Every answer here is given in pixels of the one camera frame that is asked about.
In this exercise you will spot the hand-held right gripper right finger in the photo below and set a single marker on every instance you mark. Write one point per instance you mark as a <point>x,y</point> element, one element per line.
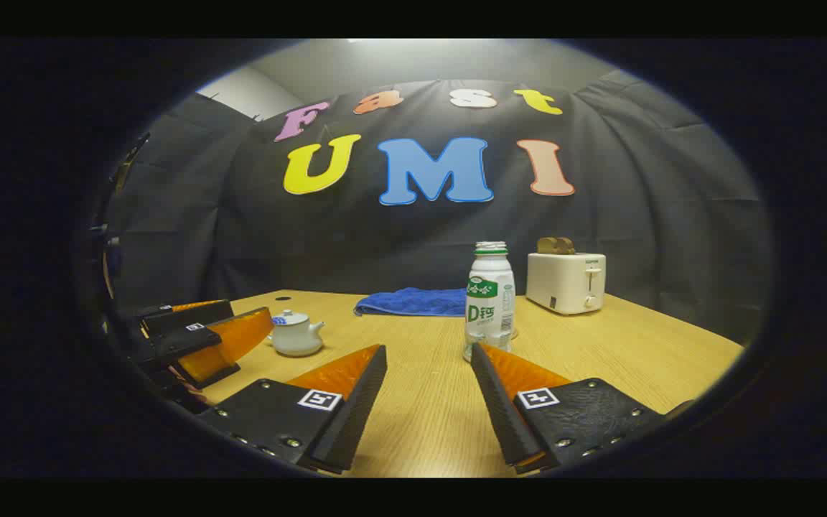
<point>503,409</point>

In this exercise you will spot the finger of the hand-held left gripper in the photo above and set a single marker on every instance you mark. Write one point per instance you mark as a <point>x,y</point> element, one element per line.
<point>191,343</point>
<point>184,318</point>

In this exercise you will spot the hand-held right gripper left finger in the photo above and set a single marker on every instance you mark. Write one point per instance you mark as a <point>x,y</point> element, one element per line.
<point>356,409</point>

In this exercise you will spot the white ceramic teacup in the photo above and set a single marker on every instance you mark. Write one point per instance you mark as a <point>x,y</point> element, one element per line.
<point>297,341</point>

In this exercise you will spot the white green-label water bottle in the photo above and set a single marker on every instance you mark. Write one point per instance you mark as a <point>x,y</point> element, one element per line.
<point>489,287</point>

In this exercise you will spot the blue towel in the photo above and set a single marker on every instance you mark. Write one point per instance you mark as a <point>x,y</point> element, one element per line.
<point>413,301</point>

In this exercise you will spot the white toaster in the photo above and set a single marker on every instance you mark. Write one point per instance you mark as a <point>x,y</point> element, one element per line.
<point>564,283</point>

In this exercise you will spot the brown bread slice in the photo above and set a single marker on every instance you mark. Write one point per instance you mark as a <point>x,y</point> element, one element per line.
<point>555,246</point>

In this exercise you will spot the black backdrop cloth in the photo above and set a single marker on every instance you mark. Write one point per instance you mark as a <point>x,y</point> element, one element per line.
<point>636,215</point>

